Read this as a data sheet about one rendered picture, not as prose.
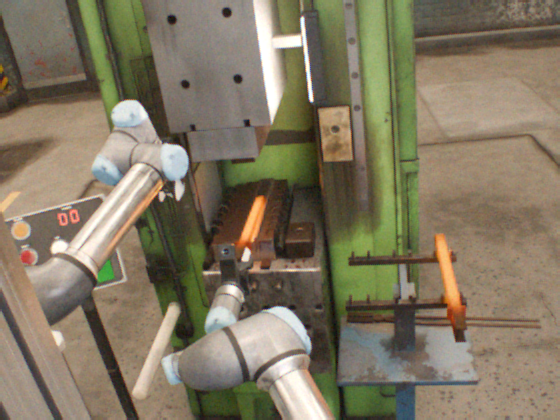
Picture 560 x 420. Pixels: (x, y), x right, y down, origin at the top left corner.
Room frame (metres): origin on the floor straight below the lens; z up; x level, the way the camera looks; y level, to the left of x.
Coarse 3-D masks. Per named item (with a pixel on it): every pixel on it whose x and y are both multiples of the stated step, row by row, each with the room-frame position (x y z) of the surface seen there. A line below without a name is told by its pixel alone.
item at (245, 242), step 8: (256, 200) 1.76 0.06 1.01; (256, 208) 1.70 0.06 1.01; (256, 216) 1.64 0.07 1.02; (248, 224) 1.59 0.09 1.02; (256, 224) 1.61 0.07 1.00; (248, 232) 1.54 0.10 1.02; (240, 240) 1.49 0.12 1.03; (248, 240) 1.48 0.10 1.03; (240, 248) 1.43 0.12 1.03; (248, 248) 1.46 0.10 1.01; (240, 256) 1.39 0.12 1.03
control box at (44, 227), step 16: (48, 208) 1.56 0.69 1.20; (64, 208) 1.56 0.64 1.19; (80, 208) 1.56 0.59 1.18; (96, 208) 1.57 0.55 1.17; (16, 224) 1.52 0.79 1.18; (32, 224) 1.52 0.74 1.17; (48, 224) 1.53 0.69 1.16; (80, 224) 1.54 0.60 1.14; (16, 240) 1.49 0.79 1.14; (32, 240) 1.50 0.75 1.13; (48, 240) 1.50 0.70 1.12; (64, 240) 1.51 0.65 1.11; (48, 256) 1.48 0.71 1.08; (112, 256) 1.50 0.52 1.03; (96, 288) 1.44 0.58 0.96
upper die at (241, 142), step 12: (192, 132) 1.56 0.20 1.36; (204, 132) 1.55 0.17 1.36; (216, 132) 1.54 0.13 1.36; (228, 132) 1.54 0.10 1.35; (240, 132) 1.53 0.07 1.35; (252, 132) 1.52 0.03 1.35; (264, 132) 1.65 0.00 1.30; (192, 144) 1.56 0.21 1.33; (204, 144) 1.55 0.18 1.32; (216, 144) 1.55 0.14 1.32; (228, 144) 1.54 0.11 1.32; (240, 144) 1.53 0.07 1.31; (252, 144) 1.53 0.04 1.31; (192, 156) 1.56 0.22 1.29; (204, 156) 1.55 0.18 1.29; (216, 156) 1.55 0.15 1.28; (228, 156) 1.54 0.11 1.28; (240, 156) 1.53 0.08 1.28; (252, 156) 1.53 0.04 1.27
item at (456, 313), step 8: (440, 240) 1.39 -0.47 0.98; (440, 248) 1.35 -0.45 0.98; (440, 256) 1.31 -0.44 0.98; (448, 256) 1.30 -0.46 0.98; (440, 264) 1.28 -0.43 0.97; (448, 264) 1.27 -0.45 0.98; (448, 272) 1.23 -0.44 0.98; (448, 280) 1.20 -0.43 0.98; (448, 288) 1.16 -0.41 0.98; (456, 288) 1.16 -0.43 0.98; (448, 296) 1.13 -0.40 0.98; (456, 296) 1.12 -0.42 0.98; (448, 304) 1.11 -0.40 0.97; (456, 304) 1.09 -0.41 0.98; (448, 312) 1.07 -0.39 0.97; (456, 312) 1.05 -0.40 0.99; (464, 312) 1.07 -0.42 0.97; (456, 320) 1.02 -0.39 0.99; (464, 320) 1.02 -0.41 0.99; (456, 328) 1.00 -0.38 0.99; (464, 328) 0.99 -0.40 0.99; (456, 336) 1.01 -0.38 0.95; (464, 336) 1.01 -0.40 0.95
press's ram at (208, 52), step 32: (160, 0) 1.56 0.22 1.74; (192, 0) 1.54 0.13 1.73; (224, 0) 1.53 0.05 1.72; (256, 0) 1.55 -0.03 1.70; (160, 32) 1.56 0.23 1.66; (192, 32) 1.55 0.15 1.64; (224, 32) 1.53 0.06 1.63; (256, 32) 1.51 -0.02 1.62; (160, 64) 1.57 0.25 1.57; (192, 64) 1.55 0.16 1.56; (224, 64) 1.53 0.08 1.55; (256, 64) 1.52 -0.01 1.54; (192, 96) 1.55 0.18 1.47; (224, 96) 1.54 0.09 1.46; (256, 96) 1.52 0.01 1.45; (192, 128) 1.58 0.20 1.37
